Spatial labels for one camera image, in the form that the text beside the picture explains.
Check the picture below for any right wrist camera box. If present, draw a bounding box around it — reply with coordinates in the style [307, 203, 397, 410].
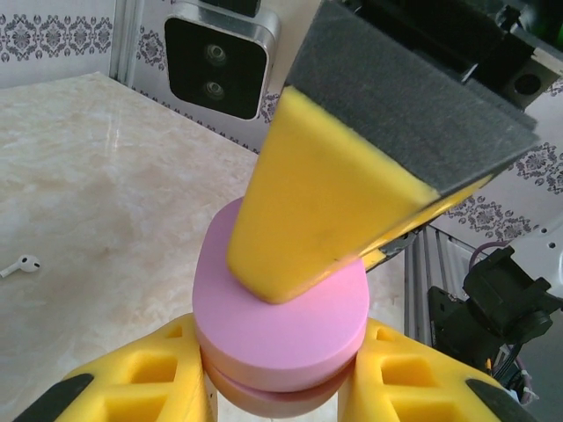
[163, 0, 282, 122]

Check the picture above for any pink silicone case cover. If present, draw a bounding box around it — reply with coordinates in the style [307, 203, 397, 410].
[192, 195, 369, 417]

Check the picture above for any aluminium corner frame post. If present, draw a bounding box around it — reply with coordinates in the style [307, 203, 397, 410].
[108, 0, 138, 91]

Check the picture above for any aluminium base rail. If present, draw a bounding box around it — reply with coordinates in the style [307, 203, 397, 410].
[404, 222, 479, 353]

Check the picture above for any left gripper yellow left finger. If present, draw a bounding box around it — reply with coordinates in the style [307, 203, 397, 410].
[17, 316, 208, 422]

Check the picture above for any white wireless earbud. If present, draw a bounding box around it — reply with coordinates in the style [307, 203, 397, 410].
[0, 253, 44, 279]

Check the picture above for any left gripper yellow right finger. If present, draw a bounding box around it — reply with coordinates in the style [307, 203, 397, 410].
[338, 318, 536, 422]

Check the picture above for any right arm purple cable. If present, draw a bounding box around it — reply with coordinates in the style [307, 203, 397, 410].
[468, 239, 507, 269]

